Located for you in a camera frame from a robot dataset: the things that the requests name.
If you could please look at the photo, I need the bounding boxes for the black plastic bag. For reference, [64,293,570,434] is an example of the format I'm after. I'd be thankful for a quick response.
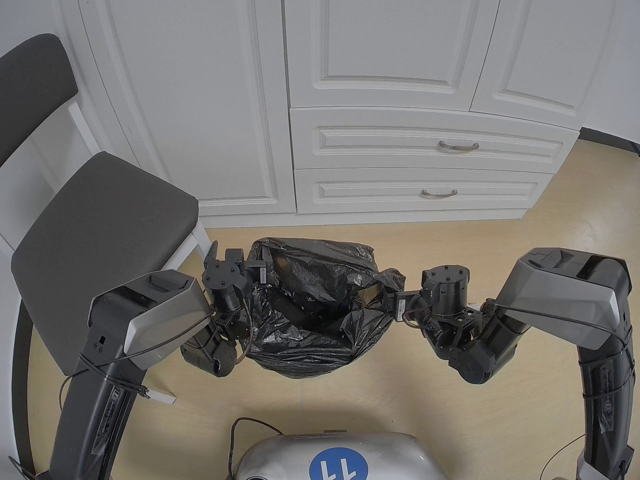
[237,236,407,380]

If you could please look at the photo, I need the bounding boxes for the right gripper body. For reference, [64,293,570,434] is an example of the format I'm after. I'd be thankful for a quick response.
[392,289,430,327]

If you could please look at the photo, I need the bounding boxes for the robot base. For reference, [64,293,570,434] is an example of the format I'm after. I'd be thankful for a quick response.
[235,429,448,480]

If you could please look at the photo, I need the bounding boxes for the black cable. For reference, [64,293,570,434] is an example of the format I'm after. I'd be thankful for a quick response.
[541,433,587,480]
[227,417,286,479]

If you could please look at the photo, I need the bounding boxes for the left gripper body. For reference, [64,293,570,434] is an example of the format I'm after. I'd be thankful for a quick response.
[243,255,274,289]

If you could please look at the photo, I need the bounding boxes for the white chair grey cushions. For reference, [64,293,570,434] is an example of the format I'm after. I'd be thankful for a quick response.
[0,33,213,407]

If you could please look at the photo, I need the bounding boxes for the white wardrobe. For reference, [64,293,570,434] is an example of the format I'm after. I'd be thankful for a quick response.
[50,0,623,230]

